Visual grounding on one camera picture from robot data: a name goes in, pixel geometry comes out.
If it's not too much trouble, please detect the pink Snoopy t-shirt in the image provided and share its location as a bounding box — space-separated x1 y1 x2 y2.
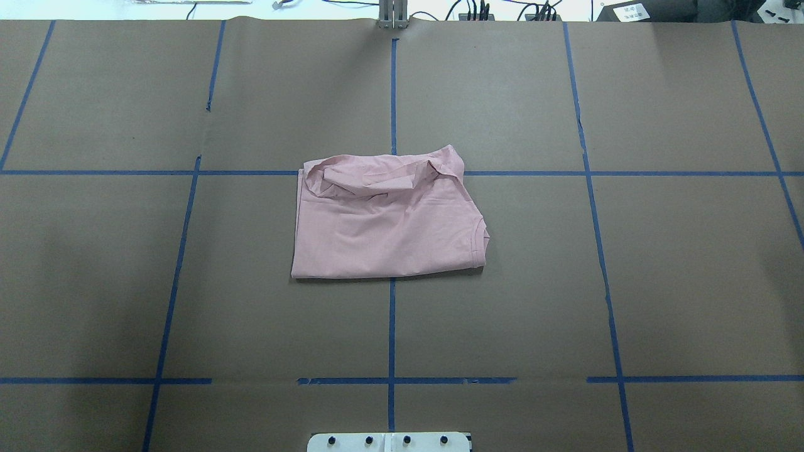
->
291 145 491 279

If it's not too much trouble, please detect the black box with white label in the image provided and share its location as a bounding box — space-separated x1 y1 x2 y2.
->
592 1 765 23

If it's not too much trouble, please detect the aluminium frame post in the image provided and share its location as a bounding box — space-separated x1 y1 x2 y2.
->
377 0 410 30

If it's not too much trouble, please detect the grey orange cable hub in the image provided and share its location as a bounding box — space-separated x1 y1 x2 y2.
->
453 1 495 22
517 2 560 22

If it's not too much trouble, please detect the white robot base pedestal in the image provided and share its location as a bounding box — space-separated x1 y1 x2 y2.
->
306 431 474 451

